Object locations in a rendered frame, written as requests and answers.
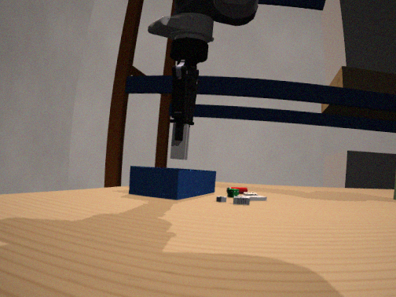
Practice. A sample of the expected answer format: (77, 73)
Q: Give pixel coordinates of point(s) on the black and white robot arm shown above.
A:
(195, 18)

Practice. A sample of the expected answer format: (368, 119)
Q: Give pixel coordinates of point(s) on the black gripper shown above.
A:
(188, 52)

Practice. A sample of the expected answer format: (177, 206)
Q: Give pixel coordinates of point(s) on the small green cube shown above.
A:
(233, 192)

